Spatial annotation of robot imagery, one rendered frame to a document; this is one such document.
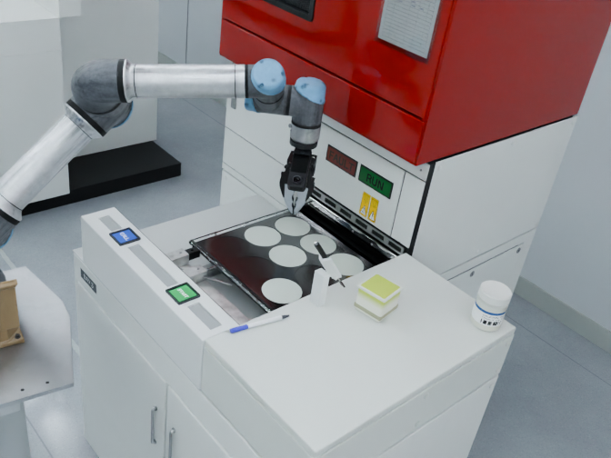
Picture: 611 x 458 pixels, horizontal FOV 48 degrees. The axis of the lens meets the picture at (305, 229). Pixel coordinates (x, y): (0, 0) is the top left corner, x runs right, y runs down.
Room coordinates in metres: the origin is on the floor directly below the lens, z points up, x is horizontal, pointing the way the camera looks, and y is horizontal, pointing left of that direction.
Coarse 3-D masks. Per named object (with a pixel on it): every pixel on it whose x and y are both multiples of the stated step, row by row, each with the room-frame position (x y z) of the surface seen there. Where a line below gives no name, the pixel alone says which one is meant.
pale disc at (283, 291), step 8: (272, 280) 1.38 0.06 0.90; (280, 280) 1.39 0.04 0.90; (288, 280) 1.39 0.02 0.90; (264, 288) 1.34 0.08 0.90; (272, 288) 1.35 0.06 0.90; (280, 288) 1.35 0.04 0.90; (288, 288) 1.36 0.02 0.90; (296, 288) 1.36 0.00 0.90; (272, 296) 1.32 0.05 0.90; (280, 296) 1.32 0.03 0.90; (288, 296) 1.33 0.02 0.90; (296, 296) 1.33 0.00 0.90
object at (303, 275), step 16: (256, 224) 1.62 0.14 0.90; (272, 224) 1.64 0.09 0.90; (208, 240) 1.51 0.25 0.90; (224, 240) 1.53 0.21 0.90; (240, 240) 1.54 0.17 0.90; (288, 240) 1.57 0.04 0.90; (336, 240) 1.61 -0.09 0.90; (224, 256) 1.45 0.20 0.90; (240, 256) 1.46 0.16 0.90; (256, 256) 1.47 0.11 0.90; (240, 272) 1.40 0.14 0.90; (256, 272) 1.41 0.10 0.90; (272, 272) 1.42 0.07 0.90; (288, 272) 1.43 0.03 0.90; (304, 272) 1.44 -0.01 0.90; (256, 288) 1.34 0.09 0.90; (304, 288) 1.37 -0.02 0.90; (272, 304) 1.29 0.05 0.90
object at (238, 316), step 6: (186, 264) 1.42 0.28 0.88; (204, 282) 1.36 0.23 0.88; (204, 288) 1.33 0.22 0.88; (210, 288) 1.34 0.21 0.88; (210, 294) 1.31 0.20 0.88; (216, 294) 1.32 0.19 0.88; (222, 294) 1.32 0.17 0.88; (216, 300) 1.29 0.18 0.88; (222, 300) 1.30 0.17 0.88; (222, 306) 1.27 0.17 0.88; (228, 306) 1.28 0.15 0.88; (234, 306) 1.28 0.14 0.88; (228, 312) 1.26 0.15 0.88; (234, 312) 1.26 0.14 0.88; (240, 312) 1.26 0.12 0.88; (234, 318) 1.24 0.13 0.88; (240, 318) 1.24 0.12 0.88; (246, 318) 1.25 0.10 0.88
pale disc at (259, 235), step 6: (252, 228) 1.60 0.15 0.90; (258, 228) 1.61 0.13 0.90; (264, 228) 1.61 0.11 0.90; (270, 228) 1.62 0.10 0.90; (246, 234) 1.57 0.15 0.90; (252, 234) 1.57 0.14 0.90; (258, 234) 1.58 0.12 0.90; (264, 234) 1.58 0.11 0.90; (270, 234) 1.58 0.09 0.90; (276, 234) 1.59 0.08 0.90; (252, 240) 1.54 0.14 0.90; (258, 240) 1.55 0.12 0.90; (264, 240) 1.55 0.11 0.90; (270, 240) 1.56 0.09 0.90; (276, 240) 1.56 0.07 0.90
